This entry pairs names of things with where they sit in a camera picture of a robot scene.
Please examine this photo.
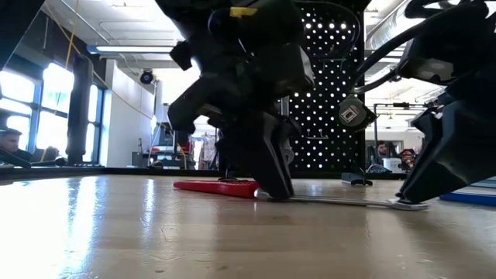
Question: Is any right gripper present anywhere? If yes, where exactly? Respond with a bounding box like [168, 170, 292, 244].
[397, 2, 496, 205]

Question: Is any white box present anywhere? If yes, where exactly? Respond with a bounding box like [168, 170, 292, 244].
[381, 156, 405, 174]

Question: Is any long fluorescent light bar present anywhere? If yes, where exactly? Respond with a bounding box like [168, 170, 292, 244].
[86, 43, 175, 55]

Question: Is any black tape measure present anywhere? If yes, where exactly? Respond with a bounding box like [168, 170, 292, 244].
[337, 93, 378, 134]

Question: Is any left wrist camera housing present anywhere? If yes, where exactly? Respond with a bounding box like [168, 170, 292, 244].
[166, 72, 220, 136]

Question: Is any blue T-handle hex key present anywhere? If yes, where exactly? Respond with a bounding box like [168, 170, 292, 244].
[439, 184, 496, 208]

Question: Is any black computer monitor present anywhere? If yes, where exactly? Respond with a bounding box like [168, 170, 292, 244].
[156, 115, 192, 148]

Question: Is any black padded pillar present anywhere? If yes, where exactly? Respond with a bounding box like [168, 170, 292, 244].
[64, 53, 95, 166]

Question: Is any silver wire peg hook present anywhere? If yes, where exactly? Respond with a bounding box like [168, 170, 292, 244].
[305, 129, 331, 140]
[320, 45, 350, 63]

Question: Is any black pegboard stand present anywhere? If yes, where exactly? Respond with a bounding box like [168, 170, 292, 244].
[215, 0, 375, 187]

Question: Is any large chrome combination wrench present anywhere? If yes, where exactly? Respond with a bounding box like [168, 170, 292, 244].
[253, 188, 430, 212]

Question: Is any red utility knife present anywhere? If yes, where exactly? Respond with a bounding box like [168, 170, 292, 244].
[172, 178, 261, 200]

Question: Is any person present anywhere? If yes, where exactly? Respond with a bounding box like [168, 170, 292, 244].
[0, 127, 34, 164]
[374, 139, 391, 160]

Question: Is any yellow hanging cable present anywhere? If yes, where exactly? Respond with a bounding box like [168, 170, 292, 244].
[41, 0, 156, 121]

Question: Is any black pipe rack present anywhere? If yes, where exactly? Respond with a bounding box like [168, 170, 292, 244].
[372, 101, 427, 154]

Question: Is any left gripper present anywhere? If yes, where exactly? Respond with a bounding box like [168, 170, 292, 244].
[170, 38, 315, 201]

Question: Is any cluttered workbench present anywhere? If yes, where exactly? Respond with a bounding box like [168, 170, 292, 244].
[130, 146, 197, 171]

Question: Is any black dome camera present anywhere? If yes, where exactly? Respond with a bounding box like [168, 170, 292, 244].
[139, 68, 157, 85]

